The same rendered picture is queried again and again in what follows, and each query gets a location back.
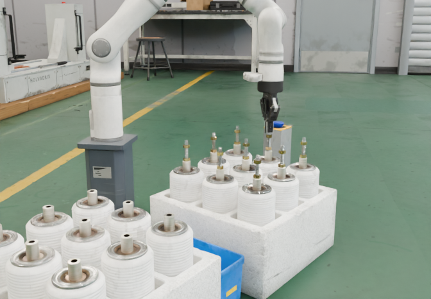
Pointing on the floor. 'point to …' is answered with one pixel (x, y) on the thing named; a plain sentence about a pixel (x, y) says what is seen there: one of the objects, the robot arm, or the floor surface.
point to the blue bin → (234, 285)
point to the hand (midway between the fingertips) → (269, 127)
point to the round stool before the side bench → (153, 56)
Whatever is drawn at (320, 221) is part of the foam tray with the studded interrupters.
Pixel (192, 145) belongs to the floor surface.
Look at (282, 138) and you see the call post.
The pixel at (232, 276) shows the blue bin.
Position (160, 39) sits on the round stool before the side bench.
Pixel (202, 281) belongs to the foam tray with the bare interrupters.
